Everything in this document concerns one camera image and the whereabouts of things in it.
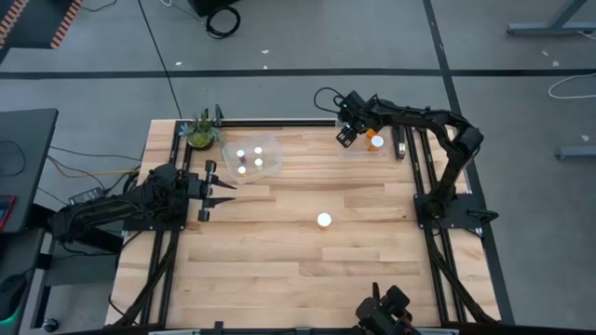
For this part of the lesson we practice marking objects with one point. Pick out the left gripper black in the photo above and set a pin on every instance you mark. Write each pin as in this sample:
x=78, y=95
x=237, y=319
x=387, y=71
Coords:
x=198, y=191

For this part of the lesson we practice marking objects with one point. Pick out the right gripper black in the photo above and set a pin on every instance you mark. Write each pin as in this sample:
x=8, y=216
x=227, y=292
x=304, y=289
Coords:
x=356, y=111

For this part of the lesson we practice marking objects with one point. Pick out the small orange pill bottle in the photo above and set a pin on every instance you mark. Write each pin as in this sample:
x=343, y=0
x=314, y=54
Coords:
x=242, y=170

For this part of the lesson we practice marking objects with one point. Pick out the small reddish pill bottle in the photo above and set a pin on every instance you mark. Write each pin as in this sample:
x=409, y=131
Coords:
x=240, y=153

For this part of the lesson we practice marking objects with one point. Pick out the small cream pill bottle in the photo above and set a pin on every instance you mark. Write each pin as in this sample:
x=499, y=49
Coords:
x=258, y=162
x=258, y=150

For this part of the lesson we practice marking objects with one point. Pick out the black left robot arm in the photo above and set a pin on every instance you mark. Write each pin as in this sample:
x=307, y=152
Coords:
x=116, y=209

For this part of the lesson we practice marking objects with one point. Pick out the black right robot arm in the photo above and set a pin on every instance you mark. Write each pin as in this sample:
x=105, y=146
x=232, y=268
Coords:
x=458, y=144

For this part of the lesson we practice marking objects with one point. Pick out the clear plastic bin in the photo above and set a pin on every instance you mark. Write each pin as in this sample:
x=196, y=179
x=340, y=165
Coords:
x=267, y=139
x=361, y=151

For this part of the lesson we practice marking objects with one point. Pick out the black stapler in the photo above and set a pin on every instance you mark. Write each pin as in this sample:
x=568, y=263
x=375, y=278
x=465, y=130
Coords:
x=400, y=144

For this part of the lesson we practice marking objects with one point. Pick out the potted green plant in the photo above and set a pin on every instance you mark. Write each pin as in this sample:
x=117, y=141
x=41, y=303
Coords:
x=201, y=135

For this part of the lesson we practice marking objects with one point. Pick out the black desk base beam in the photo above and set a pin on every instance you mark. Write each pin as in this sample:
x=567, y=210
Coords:
x=100, y=243

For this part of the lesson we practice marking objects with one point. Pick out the black power adapter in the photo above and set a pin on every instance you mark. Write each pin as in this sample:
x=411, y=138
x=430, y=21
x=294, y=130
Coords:
x=86, y=195

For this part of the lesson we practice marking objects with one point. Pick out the silver metal bar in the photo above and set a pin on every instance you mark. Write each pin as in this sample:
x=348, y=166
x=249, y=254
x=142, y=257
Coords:
x=437, y=332
x=174, y=332

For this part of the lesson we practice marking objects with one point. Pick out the black equipment case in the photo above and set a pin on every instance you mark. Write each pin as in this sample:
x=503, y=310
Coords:
x=209, y=5

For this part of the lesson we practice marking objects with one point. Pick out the dark grey desk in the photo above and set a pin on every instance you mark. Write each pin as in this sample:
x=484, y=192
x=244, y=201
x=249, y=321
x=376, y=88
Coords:
x=28, y=153

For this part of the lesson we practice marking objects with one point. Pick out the red-edged flat device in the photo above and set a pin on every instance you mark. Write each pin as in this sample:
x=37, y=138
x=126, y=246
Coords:
x=5, y=214

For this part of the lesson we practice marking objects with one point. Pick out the black caster wheel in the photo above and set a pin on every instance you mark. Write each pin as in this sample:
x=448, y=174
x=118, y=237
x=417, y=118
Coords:
x=49, y=324

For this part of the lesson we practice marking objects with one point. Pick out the black computer mouse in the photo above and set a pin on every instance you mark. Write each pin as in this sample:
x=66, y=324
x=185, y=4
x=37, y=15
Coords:
x=11, y=293

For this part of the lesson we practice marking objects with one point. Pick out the grey table leg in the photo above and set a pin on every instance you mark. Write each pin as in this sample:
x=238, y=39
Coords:
x=549, y=29

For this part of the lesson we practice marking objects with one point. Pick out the grey table foot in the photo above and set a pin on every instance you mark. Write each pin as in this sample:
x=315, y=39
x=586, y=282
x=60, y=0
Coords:
x=577, y=153

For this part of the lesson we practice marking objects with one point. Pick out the black orange-striped floor mat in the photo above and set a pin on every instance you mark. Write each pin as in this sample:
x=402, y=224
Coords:
x=37, y=23

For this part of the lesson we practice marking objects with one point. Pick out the black aluminium frame rail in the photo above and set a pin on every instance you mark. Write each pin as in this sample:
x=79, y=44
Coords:
x=302, y=332
x=168, y=288
x=176, y=149
x=279, y=123
x=411, y=144
x=423, y=144

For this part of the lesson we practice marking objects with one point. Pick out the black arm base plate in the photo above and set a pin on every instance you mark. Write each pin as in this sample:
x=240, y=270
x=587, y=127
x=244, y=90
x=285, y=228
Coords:
x=461, y=214
x=153, y=226

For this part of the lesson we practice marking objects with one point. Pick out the black upright frame post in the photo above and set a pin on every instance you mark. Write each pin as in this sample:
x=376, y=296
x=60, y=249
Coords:
x=218, y=116

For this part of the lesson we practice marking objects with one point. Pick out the black diagonal frame strut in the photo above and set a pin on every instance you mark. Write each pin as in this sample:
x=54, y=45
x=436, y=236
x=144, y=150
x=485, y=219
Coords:
x=486, y=312
x=122, y=318

